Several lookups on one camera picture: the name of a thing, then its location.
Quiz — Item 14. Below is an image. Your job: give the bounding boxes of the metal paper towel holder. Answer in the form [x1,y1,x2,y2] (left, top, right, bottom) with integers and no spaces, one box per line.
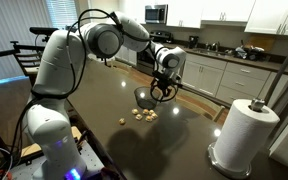
[207,98,266,180]

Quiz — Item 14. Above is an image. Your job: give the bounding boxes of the black office chair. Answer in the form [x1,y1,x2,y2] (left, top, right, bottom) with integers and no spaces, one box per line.
[102,56,117,68]

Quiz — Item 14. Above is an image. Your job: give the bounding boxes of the black kitchen stove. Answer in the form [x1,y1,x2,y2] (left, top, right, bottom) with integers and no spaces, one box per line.
[136,30,174,76]

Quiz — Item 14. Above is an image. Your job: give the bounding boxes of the dark kitchen countertop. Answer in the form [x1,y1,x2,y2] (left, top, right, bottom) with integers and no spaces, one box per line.
[163,39,288,76]

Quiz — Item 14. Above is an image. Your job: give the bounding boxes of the white paper towel roll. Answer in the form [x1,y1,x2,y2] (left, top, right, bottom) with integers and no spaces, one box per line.
[213,98,281,173]

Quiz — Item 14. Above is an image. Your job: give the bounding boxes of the black stereo camera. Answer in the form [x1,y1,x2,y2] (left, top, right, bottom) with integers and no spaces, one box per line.
[29,26,60,36]

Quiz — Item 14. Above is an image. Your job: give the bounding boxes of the sink faucet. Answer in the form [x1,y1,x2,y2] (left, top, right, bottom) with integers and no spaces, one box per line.
[205,41,222,53]

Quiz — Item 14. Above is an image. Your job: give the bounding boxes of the window with horizontal blinds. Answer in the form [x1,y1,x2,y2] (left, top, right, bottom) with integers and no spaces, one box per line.
[45,0,80,30]

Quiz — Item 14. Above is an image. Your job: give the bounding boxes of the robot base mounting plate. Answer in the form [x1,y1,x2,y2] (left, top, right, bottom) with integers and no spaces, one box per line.
[8,139,125,180]

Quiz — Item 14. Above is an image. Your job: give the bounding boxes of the dark wooden chair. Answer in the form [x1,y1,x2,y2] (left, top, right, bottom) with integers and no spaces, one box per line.
[10,40,47,78]

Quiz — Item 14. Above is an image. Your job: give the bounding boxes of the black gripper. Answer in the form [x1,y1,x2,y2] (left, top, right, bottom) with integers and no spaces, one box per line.
[153,68,178,98]

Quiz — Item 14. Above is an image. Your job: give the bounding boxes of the black coffee maker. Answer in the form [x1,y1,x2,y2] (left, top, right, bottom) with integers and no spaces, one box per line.
[187,35,200,50]

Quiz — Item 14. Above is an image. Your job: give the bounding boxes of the tan wooden board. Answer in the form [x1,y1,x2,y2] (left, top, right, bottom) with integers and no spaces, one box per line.
[18,125,84,158]

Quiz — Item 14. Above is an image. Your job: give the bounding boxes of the white kitchen cabinets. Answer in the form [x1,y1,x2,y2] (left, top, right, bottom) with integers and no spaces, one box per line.
[117,0,288,37]
[182,53,288,106]

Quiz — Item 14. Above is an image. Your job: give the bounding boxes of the black wire mesh basket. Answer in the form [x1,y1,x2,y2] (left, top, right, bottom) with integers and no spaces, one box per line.
[133,86,164,111]

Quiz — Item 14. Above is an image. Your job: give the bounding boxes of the white vertical blinds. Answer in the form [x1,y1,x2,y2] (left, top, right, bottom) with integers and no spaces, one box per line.
[0,0,53,80]

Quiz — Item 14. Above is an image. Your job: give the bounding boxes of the brown cutting board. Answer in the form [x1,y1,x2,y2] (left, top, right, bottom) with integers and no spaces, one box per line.
[245,34,276,53]

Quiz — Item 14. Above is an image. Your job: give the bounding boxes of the white upper kitchen cabinets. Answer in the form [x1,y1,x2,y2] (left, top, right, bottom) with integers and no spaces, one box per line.
[117,0,288,37]

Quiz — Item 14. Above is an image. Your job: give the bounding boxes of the stainless steel microwave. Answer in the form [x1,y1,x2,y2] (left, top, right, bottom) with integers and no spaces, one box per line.
[144,4,169,25]

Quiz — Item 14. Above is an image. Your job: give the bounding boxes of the white lower kitchen cabinets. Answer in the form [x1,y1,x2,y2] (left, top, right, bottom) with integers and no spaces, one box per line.
[182,53,288,106]

